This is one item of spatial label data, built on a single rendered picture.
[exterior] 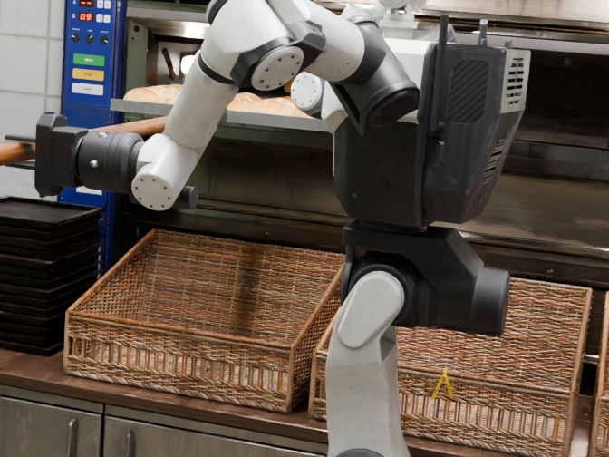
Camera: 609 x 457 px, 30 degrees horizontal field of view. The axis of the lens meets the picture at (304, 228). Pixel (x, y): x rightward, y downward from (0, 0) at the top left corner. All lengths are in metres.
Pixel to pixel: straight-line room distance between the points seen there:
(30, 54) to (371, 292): 1.56
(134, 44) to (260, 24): 1.60
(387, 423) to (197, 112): 0.73
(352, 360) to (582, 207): 1.01
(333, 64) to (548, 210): 1.30
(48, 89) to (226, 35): 1.73
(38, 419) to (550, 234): 1.28
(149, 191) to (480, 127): 0.54
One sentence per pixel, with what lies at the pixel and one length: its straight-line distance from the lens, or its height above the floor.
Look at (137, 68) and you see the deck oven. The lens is 3.05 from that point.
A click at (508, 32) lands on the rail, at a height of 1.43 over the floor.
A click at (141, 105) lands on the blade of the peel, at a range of 2.72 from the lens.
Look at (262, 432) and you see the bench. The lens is 2.49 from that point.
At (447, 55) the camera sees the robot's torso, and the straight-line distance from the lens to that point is 1.83.
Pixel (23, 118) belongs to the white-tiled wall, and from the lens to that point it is 3.21.
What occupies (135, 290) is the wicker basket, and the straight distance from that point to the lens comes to 2.97.
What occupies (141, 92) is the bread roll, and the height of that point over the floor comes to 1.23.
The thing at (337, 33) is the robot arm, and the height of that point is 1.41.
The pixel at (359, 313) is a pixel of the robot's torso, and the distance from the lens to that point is 1.92.
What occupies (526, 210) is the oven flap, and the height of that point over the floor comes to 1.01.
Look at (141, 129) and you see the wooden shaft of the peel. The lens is 2.16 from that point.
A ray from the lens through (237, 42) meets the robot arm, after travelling 1.47.
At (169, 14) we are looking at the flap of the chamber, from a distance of 2.85.
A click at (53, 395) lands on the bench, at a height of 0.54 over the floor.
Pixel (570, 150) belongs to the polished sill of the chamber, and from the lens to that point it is 2.78.
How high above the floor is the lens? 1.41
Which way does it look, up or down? 10 degrees down
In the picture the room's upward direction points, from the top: 5 degrees clockwise
